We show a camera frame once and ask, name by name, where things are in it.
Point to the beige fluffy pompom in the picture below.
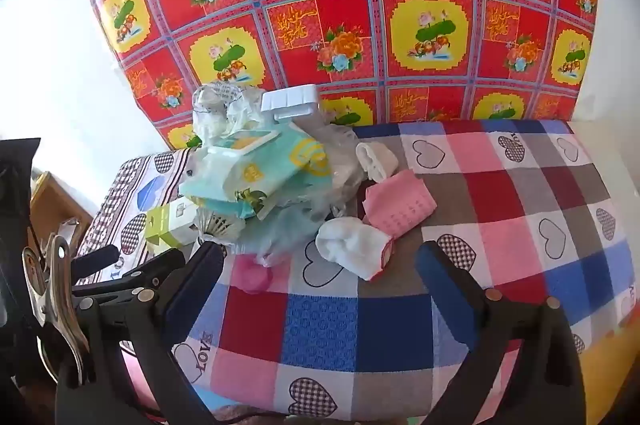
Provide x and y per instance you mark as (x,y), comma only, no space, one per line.
(222,227)

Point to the brown patterned heart blanket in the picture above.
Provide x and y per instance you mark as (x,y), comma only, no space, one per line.
(130,185)

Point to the white foam packing tray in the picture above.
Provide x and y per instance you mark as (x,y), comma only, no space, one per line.
(290,102)

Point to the wooden desk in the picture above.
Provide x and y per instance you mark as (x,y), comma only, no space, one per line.
(50,205)

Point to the plaid heart blanket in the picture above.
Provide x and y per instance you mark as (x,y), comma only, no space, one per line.
(500,230)

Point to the clear plastic bag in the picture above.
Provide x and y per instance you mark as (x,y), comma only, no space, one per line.
(340,145)

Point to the white sock red trim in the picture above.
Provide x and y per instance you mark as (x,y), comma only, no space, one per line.
(350,247)

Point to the metal spring clamp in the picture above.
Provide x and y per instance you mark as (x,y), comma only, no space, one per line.
(55,285)

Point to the pink knitted cloth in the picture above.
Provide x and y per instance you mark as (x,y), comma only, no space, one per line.
(400,205)

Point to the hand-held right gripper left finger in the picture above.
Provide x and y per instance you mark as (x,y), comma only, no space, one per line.
(187,305)

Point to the teal wet wipes packet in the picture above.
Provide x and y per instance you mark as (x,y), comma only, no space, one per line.
(260,170)

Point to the crumpled white plastic bag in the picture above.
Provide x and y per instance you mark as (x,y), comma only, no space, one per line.
(220,110)

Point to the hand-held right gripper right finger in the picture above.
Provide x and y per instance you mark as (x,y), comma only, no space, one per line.
(440,295)

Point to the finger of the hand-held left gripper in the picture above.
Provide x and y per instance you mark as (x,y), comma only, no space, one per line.
(95,261)
(155,267)

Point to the white green cardboard box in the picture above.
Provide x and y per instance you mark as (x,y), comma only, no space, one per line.
(167,225)

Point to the white wooden table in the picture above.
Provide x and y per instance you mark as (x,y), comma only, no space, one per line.
(610,155)

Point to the colourful foam puzzle mat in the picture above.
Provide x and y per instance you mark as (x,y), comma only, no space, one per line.
(137,375)

